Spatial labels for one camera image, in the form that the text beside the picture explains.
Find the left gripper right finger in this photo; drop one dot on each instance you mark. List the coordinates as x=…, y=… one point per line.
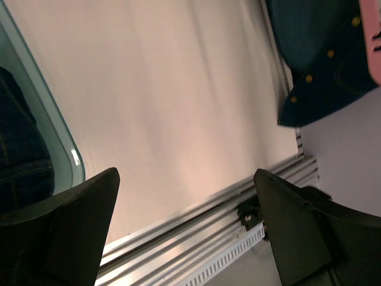
x=314, y=240

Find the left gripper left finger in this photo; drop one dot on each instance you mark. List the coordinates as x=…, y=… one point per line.
x=60, y=240

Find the dark denim skirt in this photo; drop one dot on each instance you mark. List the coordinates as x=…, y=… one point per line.
x=27, y=174

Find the pink plastic hanger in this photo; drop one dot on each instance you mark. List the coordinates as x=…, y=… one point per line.
x=370, y=15

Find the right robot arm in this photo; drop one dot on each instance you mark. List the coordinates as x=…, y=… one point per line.
x=250, y=213

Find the teal plastic basin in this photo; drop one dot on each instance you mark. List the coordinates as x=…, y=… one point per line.
x=18, y=60

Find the slotted cable duct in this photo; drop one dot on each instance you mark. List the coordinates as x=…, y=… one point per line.
x=202, y=274

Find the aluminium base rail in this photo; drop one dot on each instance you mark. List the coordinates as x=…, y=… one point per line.
x=166, y=252

